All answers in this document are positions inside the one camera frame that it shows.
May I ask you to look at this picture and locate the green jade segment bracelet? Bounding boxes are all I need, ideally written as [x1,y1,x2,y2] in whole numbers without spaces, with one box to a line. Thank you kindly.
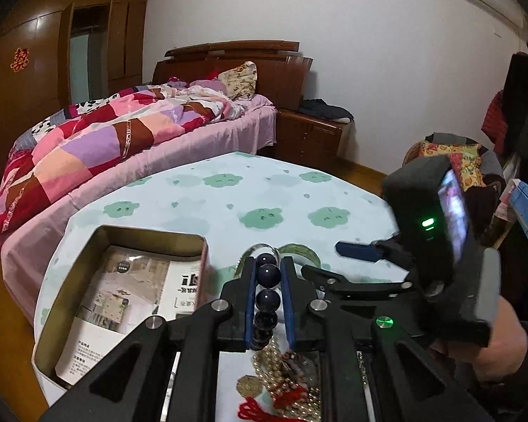
[279,243,322,270]

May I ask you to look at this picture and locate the dark purple bead bracelet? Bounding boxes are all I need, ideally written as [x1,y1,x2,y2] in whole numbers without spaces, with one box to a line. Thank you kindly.
[249,251,283,353]

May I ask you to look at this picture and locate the pearl bead necklace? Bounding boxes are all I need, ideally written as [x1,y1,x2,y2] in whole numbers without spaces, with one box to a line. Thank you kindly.
[251,335,322,422]

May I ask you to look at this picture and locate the person's right hand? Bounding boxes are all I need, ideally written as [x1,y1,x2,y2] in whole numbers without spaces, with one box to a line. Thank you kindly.
[431,296,528,382]

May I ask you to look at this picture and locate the cloud pattern tablecloth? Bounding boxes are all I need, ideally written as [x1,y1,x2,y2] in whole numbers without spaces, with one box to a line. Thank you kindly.
[33,151,409,422]

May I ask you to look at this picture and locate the chair with floral cushion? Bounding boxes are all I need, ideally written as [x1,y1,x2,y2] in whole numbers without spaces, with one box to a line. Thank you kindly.
[402,133,508,248]

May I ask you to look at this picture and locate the wooden nightstand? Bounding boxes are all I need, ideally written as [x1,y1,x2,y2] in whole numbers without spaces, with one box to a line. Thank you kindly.
[257,110,352,172]

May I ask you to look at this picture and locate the printed paper leaflet in tin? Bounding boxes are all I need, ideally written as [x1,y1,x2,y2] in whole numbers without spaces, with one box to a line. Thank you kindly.
[55,246,202,386]

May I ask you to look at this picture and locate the pink metal tin box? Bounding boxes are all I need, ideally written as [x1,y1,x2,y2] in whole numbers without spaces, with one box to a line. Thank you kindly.
[33,226,208,389]

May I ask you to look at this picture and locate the gold coin with red tassel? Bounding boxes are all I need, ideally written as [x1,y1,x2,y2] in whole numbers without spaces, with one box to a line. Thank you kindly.
[235,373,305,422]

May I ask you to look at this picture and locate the dark clothes on nightstand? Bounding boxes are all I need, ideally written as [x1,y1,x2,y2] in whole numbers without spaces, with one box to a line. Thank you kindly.
[298,98,355,124]

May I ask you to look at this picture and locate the hanging red and black clothes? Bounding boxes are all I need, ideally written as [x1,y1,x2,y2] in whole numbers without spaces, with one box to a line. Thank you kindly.
[482,43,528,184]

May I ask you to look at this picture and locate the floral pillow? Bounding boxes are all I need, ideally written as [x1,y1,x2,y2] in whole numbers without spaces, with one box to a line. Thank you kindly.
[217,61,257,100]

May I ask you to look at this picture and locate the wooden headboard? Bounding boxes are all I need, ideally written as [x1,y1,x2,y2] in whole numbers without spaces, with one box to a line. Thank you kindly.
[151,40,315,112]

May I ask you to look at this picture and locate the bed with pink sheet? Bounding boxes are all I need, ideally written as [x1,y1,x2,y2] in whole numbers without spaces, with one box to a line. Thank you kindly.
[0,94,278,326]

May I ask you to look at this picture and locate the patchwork pink quilt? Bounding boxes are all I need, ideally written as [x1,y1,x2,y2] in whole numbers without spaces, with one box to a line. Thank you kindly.
[0,81,256,238]

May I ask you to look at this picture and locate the brown wooden wardrobe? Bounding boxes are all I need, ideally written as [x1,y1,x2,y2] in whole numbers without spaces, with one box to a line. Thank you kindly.
[0,0,146,172]

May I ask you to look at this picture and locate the red double happiness sticker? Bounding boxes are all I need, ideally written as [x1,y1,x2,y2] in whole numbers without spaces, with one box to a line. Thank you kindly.
[10,48,29,73]

